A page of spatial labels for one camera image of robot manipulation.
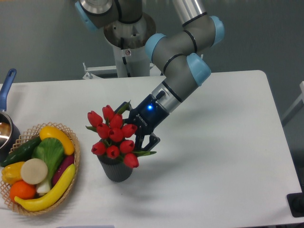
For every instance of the purple eggplant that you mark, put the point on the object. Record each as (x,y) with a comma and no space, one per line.
(65,163)

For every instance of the black box at table edge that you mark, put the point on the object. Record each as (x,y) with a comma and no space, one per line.
(296,204)

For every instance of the beige round disc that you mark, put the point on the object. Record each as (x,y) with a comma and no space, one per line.
(34,171)

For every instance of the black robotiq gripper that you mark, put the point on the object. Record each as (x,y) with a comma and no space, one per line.
(146,116)

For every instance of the orange fruit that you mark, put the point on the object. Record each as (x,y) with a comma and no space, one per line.
(22,190)

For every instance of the green cucumber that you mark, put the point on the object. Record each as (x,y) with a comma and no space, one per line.
(22,153)

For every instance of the green bok choy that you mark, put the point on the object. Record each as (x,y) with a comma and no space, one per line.
(51,152)

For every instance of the yellow squash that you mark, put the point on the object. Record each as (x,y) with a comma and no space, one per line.
(53,132)

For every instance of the red tulip bouquet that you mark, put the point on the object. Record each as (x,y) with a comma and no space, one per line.
(115,133)

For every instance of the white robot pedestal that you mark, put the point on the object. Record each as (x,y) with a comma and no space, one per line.
(131,62)

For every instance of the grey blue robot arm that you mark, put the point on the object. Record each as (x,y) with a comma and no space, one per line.
(136,45)

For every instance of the dark grey ribbed vase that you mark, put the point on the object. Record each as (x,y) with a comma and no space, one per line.
(115,170)

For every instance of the yellow banana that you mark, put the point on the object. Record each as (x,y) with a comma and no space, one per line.
(52,196)

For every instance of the white frame at right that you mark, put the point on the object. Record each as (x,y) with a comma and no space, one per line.
(294,108)

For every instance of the yellow bell pepper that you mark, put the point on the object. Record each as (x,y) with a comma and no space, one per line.
(12,173)

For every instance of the white metal base frame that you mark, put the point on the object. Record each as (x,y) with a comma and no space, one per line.
(104,70)

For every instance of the woven wicker basket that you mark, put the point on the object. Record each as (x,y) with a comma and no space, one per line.
(29,134)

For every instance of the blue handled saucepan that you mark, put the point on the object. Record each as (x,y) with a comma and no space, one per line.
(9,132)

